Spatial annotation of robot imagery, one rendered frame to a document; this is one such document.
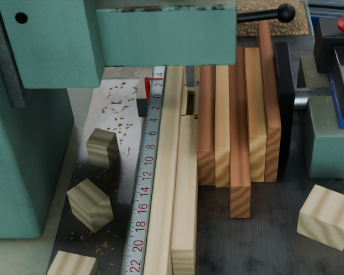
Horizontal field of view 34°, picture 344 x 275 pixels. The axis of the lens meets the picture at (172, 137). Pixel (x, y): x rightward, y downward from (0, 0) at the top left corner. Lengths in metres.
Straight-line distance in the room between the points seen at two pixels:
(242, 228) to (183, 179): 0.07
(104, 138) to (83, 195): 0.10
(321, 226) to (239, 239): 0.08
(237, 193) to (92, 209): 0.20
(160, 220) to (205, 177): 0.10
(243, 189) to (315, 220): 0.07
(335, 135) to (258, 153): 0.08
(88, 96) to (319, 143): 0.43
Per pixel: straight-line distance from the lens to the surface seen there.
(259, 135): 0.56
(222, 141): 0.56
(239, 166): 0.55
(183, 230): 0.51
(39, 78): 0.58
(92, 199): 0.68
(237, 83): 0.65
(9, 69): 0.57
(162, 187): 0.53
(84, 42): 0.54
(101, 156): 0.76
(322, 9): 1.28
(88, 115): 0.86
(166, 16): 0.55
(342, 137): 0.58
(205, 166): 0.58
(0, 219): 0.69
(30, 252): 0.70
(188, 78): 0.63
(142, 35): 0.57
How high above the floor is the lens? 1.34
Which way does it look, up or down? 43 degrees down
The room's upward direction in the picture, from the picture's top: 5 degrees counter-clockwise
